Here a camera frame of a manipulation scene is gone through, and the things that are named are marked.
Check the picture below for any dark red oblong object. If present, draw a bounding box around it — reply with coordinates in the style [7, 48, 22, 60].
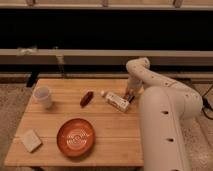
[80, 91, 94, 107]

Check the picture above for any blue power adapter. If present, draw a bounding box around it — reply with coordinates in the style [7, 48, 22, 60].
[203, 96, 213, 110]

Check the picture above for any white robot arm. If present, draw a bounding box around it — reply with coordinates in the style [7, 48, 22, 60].
[126, 57, 203, 171]

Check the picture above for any beige sponge block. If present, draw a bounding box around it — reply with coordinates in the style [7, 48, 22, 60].
[20, 130, 42, 153]

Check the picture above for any white ceramic cup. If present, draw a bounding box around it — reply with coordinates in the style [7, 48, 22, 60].
[33, 86, 53, 109]

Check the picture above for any orange ribbed bowl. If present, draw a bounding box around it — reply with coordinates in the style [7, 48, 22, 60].
[56, 118, 95, 158]

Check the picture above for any wooden table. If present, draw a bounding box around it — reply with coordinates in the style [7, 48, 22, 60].
[5, 79, 143, 167]

